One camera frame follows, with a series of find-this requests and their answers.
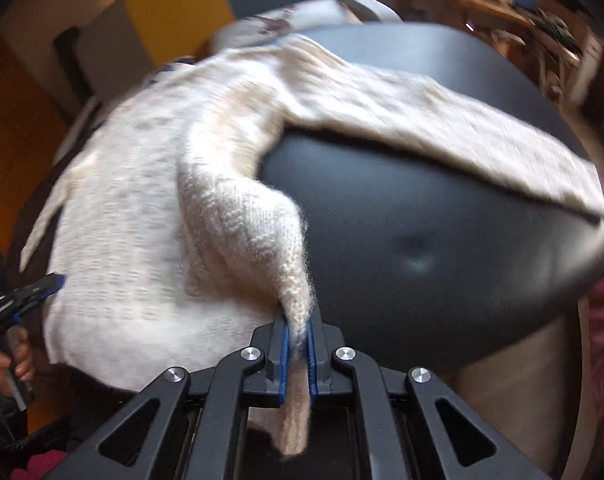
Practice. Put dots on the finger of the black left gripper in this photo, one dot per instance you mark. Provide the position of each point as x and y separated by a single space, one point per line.
48 285

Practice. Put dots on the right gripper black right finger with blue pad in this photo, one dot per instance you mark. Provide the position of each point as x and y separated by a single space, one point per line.
406 425

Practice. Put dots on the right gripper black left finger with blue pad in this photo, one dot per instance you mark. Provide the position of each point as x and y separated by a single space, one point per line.
188 425

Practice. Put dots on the cream knitted sweater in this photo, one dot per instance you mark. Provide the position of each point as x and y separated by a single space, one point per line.
173 250

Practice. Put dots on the person's left hand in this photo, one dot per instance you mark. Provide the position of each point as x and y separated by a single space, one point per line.
21 359

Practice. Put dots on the blue yellow grey armchair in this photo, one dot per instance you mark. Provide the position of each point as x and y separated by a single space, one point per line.
130 38

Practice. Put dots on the white deer print cushion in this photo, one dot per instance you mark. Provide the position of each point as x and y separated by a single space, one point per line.
269 26

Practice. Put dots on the wooden side table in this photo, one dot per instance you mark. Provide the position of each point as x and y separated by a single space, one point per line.
511 33

